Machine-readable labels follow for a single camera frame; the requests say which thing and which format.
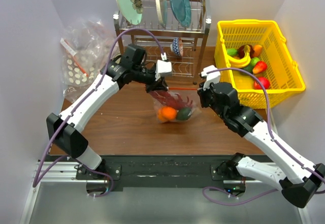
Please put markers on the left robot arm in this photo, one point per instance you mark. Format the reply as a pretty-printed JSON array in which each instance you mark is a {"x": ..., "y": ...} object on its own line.
[{"x": 65, "y": 130}]

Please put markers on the toy orange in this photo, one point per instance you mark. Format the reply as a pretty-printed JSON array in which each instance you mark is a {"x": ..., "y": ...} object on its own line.
[{"x": 166, "y": 114}]

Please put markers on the blue patterned bowl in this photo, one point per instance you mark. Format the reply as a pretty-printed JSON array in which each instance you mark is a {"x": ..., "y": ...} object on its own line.
[{"x": 177, "y": 47}]

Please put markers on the metal dish rack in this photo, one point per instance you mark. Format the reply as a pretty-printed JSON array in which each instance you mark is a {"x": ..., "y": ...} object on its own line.
[{"x": 194, "y": 38}]

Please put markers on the dark green toy avocado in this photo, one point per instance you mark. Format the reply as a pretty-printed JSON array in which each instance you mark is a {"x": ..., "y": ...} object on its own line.
[{"x": 184, "y": 114}]

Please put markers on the pile of clear zip bags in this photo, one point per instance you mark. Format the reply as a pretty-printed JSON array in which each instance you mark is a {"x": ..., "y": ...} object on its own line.
[{"x": 85, "y": 45}]

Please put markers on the teal blue plate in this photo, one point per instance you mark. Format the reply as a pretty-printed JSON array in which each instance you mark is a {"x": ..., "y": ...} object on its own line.
[{"x": 182, "y": 11}]

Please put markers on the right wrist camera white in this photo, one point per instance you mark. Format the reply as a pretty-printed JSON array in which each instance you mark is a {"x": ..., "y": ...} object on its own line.
[{"x": 211, "y": 75}]

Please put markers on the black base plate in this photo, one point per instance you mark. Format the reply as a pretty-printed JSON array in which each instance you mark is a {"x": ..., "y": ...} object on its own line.
[{"x": 168, "y": 171}]

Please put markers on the toy banana bunch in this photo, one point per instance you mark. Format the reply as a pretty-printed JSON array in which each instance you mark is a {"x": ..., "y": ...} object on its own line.
[{"x": 240, "y": 63}]

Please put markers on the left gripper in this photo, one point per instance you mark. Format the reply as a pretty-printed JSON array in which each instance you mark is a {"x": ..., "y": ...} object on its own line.
[{"x": 159, "y": 84}]

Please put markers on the green toy lime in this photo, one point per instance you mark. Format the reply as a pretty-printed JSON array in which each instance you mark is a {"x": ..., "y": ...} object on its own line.
[{"x": 232, "y": 52}]

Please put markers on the mint green floral plate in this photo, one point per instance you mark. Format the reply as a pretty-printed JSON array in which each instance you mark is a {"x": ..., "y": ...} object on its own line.
[{"x": 132, "y": 10}]

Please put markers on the yellow plastic basket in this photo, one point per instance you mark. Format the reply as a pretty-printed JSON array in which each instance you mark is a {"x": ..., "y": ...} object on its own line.
[{"x": 250, "y": 47}]

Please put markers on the red yellow toy mango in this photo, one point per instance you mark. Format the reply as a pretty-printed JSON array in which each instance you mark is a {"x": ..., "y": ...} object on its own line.
[{"x": 260, "y": 67}]

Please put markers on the orange toy fruit back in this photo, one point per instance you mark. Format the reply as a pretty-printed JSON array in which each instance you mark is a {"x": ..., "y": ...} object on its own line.
[{"x": 257, "y": 50}]

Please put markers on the clear zip bag orange zipper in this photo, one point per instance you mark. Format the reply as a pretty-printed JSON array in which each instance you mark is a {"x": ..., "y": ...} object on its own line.
[{"x": 184, "y": 92}]

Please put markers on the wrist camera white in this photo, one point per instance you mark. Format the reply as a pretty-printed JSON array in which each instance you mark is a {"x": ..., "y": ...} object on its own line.
[
  {"x": 163, "y": 67},
  {"x": 211, "y": 75}
]

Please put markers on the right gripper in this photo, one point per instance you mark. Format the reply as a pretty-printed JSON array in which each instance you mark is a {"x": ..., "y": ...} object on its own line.
[{"x": 202, "y": 92}]

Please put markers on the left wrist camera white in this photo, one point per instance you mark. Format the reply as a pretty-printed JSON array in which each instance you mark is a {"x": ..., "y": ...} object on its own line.
[{"x": 163, "y": 67}]

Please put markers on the red toy apple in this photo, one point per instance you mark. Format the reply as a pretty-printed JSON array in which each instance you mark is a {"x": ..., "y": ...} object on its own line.
[{"x": 262, "y": 81}]

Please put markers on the red toy lobster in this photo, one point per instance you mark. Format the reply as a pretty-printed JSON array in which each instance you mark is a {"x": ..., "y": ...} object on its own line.
[{"x": 170, "y": 99}]

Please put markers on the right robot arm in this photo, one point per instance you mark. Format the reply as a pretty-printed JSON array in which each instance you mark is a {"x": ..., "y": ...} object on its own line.
[{"x": 297, "y": 178}]

